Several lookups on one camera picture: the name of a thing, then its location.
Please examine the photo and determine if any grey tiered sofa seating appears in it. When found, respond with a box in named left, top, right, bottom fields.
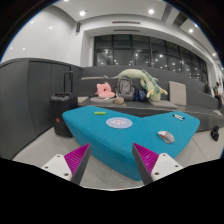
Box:
left=74, top=65, right=224, bottom=131

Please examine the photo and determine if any blue white marker pen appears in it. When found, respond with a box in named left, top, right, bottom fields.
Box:
left=173, top=114, right=185, bottom=121

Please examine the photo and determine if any round grey mouse pad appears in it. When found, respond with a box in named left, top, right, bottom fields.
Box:
left=106, top=117, right=133, bottom=129

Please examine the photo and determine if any grey backpack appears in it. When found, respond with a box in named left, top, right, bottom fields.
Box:
left=115, top=76, right=135, bottom=101

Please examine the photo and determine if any person in background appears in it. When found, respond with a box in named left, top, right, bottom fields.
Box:
left=213, top=82, right=222, bottom=110

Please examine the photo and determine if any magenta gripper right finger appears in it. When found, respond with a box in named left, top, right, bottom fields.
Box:
left=131, top=142, right=184, bottom=185

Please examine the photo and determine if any green dragon plush toy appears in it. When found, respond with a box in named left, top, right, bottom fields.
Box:
left=114, top=69, right=168, bottom=102

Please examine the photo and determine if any wall mounted black speaker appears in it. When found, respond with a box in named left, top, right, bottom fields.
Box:
left=76, top=23, right=81, bottom=33

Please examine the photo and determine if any green highlighter marker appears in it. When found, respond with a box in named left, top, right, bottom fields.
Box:
left=94, top=112, right=106, bottom=115

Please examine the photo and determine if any dark blue bag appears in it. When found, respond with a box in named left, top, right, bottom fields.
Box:
left=133, top=89, right=146, bottom=102

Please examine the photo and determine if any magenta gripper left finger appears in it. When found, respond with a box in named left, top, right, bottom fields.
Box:
left=41, top=143, right=92, bottom=186

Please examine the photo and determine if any grey computer mouse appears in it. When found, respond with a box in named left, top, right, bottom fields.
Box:
left=157, top=131, right=175, bottom=144

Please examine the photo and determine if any black object on floor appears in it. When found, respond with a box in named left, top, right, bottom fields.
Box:
left=210, top=126, right=219, bottom=141

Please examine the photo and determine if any pink plush toy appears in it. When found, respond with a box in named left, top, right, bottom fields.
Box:
left=96, top=82, right=115, bottom=98

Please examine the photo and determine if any beige seat cushion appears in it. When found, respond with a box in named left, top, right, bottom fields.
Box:
left=169, top=81, right=187, bottom=106

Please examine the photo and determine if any black rolling suitcase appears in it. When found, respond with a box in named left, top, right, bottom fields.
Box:
left=49, top=70, right=79, bottom=138

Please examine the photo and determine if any teal upholstered bench table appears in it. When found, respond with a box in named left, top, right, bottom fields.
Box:
left=62, top=106, right=200, bottom=181

